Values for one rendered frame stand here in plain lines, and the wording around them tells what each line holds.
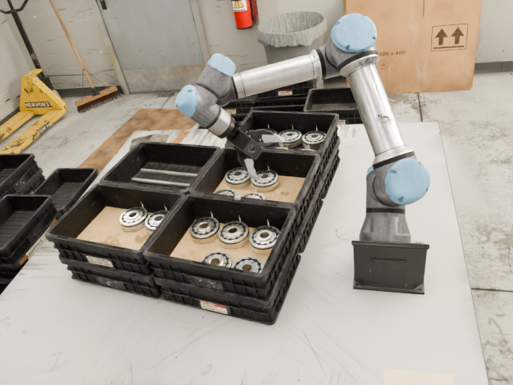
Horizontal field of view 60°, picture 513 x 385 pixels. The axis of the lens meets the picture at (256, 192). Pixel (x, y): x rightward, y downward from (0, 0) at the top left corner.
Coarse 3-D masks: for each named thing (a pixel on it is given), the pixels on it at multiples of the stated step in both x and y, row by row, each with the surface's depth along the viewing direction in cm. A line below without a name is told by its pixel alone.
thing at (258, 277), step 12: (180, 204) 149; (252, 204) 142; (264, 204) 142; (276, 204) 140; (288, 216) 135; (288, 228) 132; (156, 240) 137; (276, 240) 127; (144, 252) 132; (276, 252) 125; (168, 264) 130; (180, 264) 127; (192, 264) 125; (204, 264) 124; (264, 264) 121; (228, 276) 122; (240, 276) 120; (252, 276) 118; (264, 276) 118
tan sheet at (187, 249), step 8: (184, 240) 149; (216, 240) 146; (176, 248) 146; (184, 248) 146; (192, 248) 145; (200, 248) 144; (208, 248) 144; (216, 248) 143; (224, 248) 143; (240, 248) 141; (248, 248) 141; (176, 256) 143; (184, 256) 143; (192, 256) 142; (200, 256) 142; (232, 256) 139; (240, 256) 139; (248, 256) 138; (256, 256) 138; (264, 256) 137
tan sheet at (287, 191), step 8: (280, 176) 169; (288, 176) 168; (224, 184) 171; (280, 184) 165; (288, 184) 164; (296, 184) 164; (240, 192) 165; (248, 192) 164; (264, 192) 163; (272, 192) 162; (280, 192) 161; (288, 192) 160; (296, 192) 160; (280, 200) 158; (288, 200) 157
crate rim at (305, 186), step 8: (264, 152) 166; (272, 152) 165; (280, 152) 164; (288, 152) 163; (296, 152) 162; (216, 160) 167; (320, 160) 159; (208, 168) 163; (312, 168) 153; (200, 176) 160; (312, 176) 151; (304, 184) 146; (192, 192) 153; (200, 192) 152; (208, 192) 151; (304, 192) 144; (248, 200) 144; (256, 200) 143; (264, 200) 143; (272, 200) 142; (296, 200) 140; (296, 208) 140
